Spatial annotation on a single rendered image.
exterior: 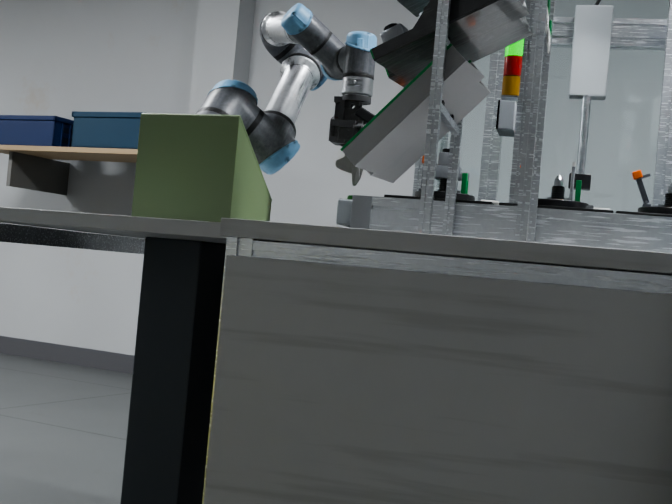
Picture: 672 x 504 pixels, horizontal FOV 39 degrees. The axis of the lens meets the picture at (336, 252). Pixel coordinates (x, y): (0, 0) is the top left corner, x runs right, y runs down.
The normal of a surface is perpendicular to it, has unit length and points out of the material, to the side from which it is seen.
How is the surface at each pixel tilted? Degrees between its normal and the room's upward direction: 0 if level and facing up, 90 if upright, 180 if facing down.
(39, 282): 90
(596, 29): 90
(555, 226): 90
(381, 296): 90
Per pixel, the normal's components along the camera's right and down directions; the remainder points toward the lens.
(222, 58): -0.43, -0.06
